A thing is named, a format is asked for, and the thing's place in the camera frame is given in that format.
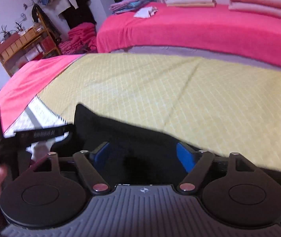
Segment pink bedsheet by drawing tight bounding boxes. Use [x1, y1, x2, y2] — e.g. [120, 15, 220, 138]
[0, 53, 88, 193]

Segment white sheet with black trim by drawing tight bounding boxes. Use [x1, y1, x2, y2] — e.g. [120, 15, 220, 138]
[3, 97, 70, 155]

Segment wooden shelf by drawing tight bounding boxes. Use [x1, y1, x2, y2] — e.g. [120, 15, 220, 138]
[0, 7, 62, 77]

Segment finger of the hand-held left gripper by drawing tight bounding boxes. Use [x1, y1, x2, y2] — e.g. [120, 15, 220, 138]
[14, 124, 75, 144]

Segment yellow quilted blanket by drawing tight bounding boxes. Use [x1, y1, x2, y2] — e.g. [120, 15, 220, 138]
[34, 54, 281, 176]

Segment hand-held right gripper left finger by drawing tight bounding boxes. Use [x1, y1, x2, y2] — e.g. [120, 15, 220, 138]
[28, 141, 111, 194]

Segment stack of folded purple cloths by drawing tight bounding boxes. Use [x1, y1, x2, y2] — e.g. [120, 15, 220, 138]
[109, 0, 149, 14]

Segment pink bedspread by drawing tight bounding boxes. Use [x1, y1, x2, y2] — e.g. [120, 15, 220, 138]
[96, 2, 281, 72]

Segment folded cream blanket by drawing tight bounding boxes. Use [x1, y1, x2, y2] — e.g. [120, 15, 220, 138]
[166, 0, 217, 8]

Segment black hanging bag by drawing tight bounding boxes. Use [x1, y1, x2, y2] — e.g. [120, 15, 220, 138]
[31, 4, 41, 23]

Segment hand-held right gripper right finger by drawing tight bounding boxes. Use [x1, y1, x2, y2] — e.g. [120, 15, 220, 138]
[176, 141, 257, 194]

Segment black pants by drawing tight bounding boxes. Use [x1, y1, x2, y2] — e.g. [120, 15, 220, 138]
[17, 103, 281, 203]

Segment white crumpled cloth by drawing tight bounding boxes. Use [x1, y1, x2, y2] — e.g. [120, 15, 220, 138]
[133, 7, 159, 19]

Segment pile of pink towels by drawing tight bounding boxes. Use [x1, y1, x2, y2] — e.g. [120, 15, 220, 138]
[58, 22, 98, 55]

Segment black hanging coat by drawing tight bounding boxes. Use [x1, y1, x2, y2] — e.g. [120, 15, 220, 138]
[62, 0, 95, 30]

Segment red storage box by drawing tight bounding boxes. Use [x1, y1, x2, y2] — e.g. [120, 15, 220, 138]
[41, 37, 55, 52]

